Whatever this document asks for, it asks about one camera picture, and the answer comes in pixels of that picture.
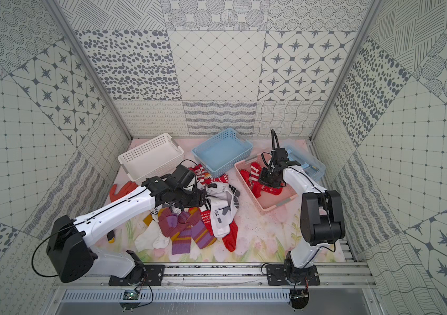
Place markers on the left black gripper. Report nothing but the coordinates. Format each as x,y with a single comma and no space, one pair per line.
198,197

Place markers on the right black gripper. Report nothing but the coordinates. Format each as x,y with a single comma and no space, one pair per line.
263,178

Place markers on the red white striped sock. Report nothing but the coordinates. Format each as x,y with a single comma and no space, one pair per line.
255,170

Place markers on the red snowflake sock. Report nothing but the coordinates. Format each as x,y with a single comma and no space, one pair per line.
258,188

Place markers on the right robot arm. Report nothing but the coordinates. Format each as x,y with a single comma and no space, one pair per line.
321,219

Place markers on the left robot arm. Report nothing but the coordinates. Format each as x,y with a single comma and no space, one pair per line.
71,245

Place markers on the pink plastic basket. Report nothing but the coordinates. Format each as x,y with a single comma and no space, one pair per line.
267,202

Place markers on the white plastic basket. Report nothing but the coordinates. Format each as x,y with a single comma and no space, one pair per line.
155,158

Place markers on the blue plastic basket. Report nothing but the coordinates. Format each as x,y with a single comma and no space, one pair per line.
221,152

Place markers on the red santa striped sock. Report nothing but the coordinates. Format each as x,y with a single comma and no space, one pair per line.
205,178

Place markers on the clear plastic tool box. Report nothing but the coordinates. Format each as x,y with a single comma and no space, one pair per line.
297,151

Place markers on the purple striped sock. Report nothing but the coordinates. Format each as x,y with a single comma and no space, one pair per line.
185,228

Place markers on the white sock black pattern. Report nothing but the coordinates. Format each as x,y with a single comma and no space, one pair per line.
222,202

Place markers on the red rubber glove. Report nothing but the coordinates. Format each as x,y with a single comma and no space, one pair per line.
115,194

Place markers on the plain white sock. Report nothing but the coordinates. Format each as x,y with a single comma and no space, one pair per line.
152,238

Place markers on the plain red sock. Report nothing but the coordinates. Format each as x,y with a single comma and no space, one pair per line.
230,239

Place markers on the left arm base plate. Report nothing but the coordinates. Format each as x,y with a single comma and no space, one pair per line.
148,274

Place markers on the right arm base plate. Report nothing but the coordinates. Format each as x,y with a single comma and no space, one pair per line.
282,275

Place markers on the aluminium mounting rail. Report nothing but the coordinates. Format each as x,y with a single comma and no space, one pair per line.
352,275

